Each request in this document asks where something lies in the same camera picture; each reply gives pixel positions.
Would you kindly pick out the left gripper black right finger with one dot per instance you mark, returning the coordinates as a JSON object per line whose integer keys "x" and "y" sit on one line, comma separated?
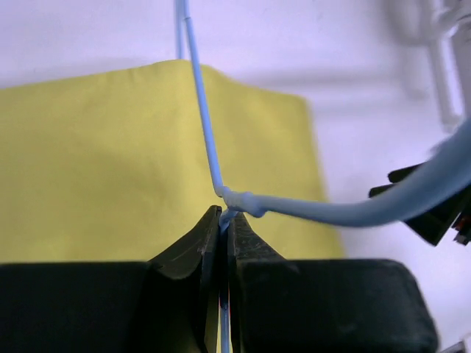
{"x": 333, "y": 305}

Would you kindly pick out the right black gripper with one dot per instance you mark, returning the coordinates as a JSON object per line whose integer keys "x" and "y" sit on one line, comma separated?
{"x": 453, "y": 213}

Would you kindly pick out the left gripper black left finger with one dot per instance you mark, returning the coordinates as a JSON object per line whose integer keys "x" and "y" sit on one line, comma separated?
{"x": 166, "y": 304}

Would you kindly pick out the blue transparent plastic hanger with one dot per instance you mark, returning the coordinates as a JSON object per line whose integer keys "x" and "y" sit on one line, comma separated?
{"x": 446, "y": 174}

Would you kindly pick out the yellow trousers with striped trim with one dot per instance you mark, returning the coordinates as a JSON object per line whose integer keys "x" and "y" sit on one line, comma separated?
{"x": 113, "y": 166}

